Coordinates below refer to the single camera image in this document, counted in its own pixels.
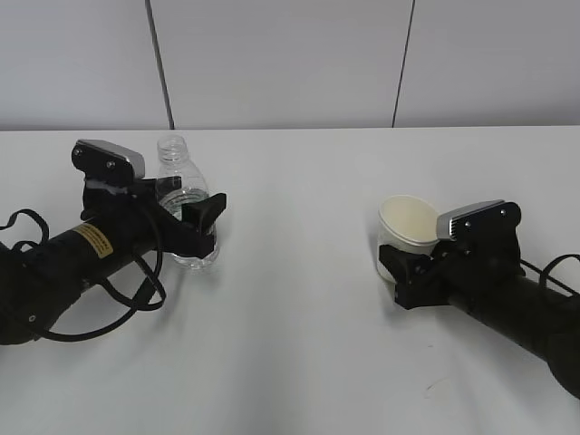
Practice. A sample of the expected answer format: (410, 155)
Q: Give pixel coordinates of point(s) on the clear water bottle green label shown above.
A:
(175, 162)

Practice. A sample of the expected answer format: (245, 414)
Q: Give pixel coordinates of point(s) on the white paper cup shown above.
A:
(408, 224)

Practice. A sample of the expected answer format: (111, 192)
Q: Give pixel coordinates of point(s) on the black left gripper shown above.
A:
(137, 218)

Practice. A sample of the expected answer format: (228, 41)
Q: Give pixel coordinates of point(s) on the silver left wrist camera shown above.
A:
(107, 167)

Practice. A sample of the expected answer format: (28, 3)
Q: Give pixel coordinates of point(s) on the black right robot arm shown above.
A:
(548, 328)

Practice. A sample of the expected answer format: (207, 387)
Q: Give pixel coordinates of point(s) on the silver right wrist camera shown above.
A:
(492, 224)

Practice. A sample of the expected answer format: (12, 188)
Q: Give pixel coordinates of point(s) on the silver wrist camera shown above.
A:
(492, 224)
(107, 167)

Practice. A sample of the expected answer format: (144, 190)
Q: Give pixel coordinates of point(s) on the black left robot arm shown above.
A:
(119, 246)

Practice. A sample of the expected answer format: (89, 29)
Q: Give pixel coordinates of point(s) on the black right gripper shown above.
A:
(473, 278)

